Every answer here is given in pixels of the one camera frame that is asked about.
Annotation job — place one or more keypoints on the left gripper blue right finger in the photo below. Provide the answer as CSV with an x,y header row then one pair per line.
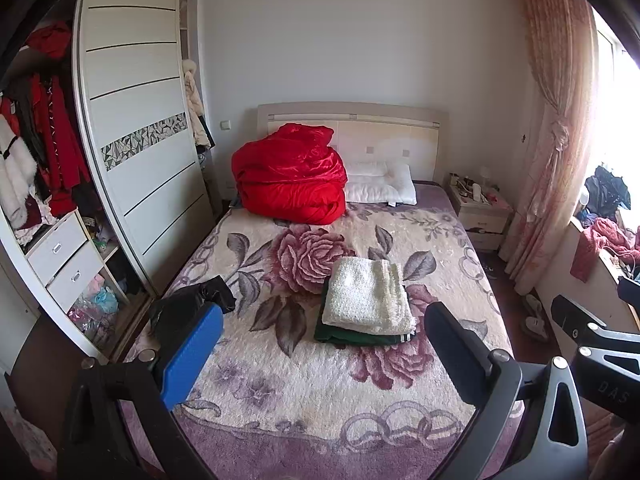
x,y
487,379

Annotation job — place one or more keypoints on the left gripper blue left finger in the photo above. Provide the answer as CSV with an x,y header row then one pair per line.
x,y
157,380

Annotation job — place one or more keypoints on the cream fluffy sweater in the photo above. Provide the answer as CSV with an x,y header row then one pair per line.
x,y
367,296

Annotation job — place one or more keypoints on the clothes pile by window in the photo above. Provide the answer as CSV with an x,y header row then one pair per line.
x,y
601,231

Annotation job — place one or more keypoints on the black garment on bed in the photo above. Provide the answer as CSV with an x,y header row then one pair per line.
x,y
171,315

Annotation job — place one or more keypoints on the floral plush bed blanket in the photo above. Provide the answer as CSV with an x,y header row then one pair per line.
x,y
285,396

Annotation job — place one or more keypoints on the white wardrobe drawer unit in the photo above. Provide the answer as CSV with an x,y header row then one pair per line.
x,y
79,292

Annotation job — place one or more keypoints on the white nightstand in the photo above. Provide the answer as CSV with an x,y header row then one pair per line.
x,y
482,211

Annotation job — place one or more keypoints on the white pillow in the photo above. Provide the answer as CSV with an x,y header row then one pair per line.
x,y
387,183

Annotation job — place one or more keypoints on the red hanging coat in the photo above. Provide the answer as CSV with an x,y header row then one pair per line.
x,y
65,171

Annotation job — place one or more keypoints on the white wardrobe sliding door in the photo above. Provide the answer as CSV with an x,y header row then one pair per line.
x,y
138,132

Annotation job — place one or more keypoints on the red quilt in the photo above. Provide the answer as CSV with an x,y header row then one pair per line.
x,y
293,174

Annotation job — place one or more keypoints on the white fur coat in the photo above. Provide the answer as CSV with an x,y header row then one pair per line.
x,y
18,170

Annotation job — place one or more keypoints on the beige bed headboard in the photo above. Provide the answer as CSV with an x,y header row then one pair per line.
x,y
372,132

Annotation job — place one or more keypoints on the beige hanging garment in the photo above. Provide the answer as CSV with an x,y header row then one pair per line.
x,y
202,138

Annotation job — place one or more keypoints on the pink curtain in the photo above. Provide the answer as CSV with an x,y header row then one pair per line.
x,y
562,47

